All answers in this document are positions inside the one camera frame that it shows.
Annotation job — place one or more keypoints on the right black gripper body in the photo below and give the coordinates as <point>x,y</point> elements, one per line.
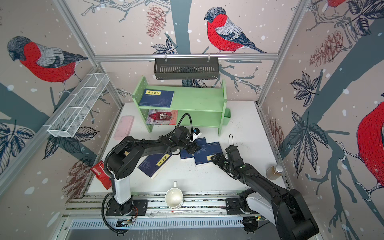
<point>230,166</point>

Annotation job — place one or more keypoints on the leftmost blue book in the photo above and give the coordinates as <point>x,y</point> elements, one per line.
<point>153,164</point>

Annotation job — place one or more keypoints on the pink red illustrated book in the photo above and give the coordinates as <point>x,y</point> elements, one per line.
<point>162,117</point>

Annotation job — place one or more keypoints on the pink rectangular case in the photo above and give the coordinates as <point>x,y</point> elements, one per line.
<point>124,127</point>

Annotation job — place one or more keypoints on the white wire mesh tray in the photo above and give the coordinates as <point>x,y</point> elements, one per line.
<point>81,102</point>

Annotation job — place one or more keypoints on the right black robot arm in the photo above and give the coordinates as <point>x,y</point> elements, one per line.
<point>291,214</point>

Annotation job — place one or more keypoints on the red snack bag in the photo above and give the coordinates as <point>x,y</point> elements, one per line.
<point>101,175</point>

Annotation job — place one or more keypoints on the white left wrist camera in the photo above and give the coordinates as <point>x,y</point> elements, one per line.
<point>196,133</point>

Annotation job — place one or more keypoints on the green wooden two-tier shelf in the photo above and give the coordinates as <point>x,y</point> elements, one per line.
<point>207,106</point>

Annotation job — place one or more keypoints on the amber bottle white cap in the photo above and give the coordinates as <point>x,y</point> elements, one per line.
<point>274,172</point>

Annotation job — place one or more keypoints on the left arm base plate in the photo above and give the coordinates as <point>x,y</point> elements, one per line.
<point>130,208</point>

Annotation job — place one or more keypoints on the white ceramic pitcher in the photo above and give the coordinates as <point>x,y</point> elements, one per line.
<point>174,197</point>

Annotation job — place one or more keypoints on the blue book yellow label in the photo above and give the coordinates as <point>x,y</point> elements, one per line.
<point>157,98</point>
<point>206,153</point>

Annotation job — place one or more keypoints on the small circuit board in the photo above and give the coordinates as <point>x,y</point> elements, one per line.
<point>124,223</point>

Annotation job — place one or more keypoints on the aluminium mounting rail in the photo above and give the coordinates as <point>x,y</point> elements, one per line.
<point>194,205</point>

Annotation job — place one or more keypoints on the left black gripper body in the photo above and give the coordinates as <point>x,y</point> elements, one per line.
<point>186,145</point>

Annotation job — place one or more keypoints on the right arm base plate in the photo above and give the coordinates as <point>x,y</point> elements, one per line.
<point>237,207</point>

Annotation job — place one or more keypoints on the black hanging slotted basket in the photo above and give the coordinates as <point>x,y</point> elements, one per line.
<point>186,69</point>

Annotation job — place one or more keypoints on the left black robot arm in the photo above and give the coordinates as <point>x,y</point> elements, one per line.
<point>123,158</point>

